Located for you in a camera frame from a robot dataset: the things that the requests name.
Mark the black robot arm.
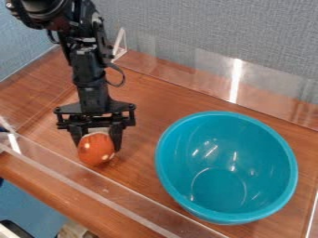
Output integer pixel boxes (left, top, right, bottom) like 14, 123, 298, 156
5, 0, 135, 150

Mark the clear acrylic back barrier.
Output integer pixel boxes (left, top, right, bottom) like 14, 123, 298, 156
117, 31, 318, 131

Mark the clear acrylic left barrier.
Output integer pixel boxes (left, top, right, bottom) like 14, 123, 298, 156
0, 48, 70, 126

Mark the clear acrylic front barrier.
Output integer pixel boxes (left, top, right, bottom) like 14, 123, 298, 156
0, 116, 228, 238

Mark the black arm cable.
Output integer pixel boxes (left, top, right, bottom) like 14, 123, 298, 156
103, 63, 127, 88

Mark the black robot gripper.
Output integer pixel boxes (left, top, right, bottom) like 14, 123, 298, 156
53, 99, 136, 152

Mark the clear acrylic barrier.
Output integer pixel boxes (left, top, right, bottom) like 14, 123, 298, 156
0, 116, 228, 238
0, 48, 70, 126
117, 31, 318, 131

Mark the brown plush mushroom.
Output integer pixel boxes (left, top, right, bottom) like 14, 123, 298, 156
77, 132, 115, 166

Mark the blue plastic bowl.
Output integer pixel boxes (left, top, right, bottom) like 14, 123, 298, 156
155, 111, 298, 225

